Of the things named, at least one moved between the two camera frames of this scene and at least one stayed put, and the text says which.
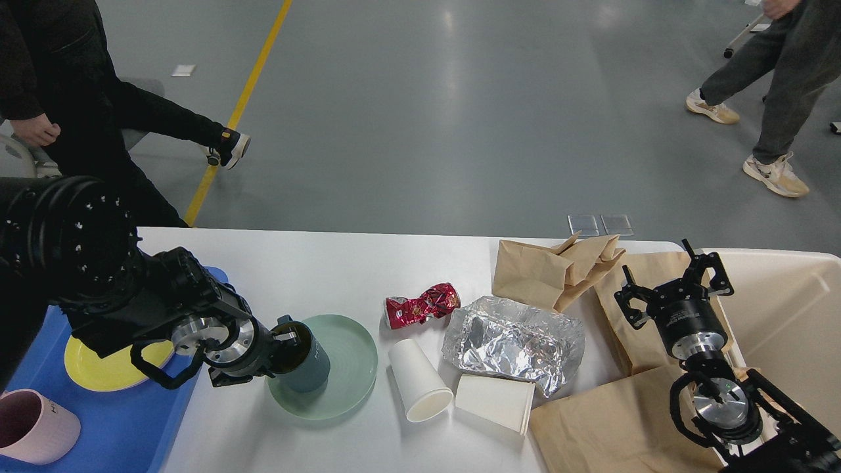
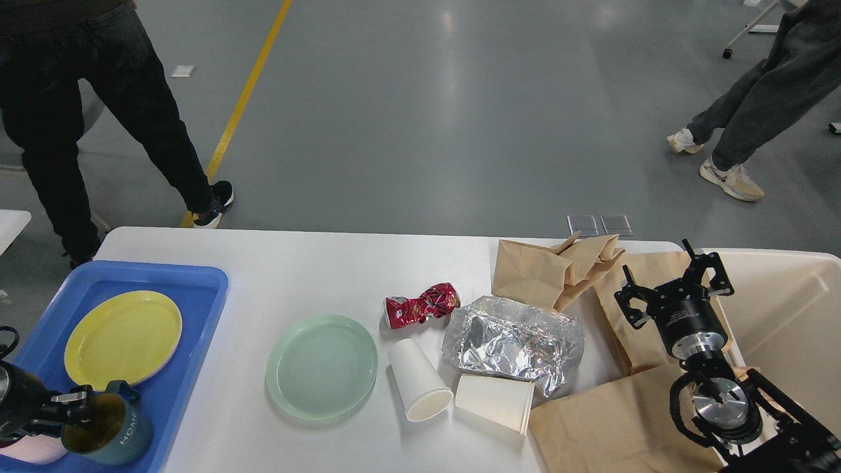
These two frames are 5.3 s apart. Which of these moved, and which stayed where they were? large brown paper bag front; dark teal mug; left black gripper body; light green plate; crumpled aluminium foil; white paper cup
Moved: left black gripper body; dark teal mug
Stayed: large brown paper bag front; crumpled aluminium foil; white paper cup; light green plate
